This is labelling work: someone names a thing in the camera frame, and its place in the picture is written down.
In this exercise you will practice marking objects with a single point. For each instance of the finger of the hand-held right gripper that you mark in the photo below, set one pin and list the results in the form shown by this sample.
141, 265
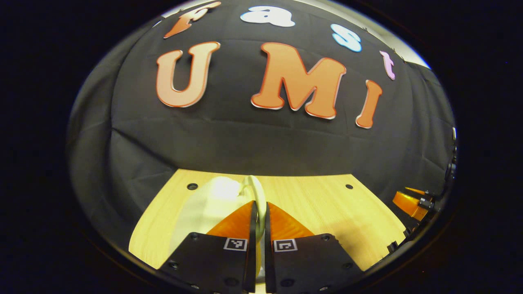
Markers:
425, 203
431, 194

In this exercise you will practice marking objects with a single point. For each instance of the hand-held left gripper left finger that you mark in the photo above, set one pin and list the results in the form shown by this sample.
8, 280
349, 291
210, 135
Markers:
251, 261

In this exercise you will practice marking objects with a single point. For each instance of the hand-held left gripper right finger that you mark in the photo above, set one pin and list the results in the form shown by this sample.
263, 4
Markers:
269, 265

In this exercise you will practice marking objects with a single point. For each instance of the cream small suitcase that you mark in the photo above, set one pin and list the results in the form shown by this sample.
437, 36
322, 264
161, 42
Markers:
204, 212

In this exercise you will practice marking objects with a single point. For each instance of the black table clamp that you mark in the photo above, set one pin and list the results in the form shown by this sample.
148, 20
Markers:
392, 246

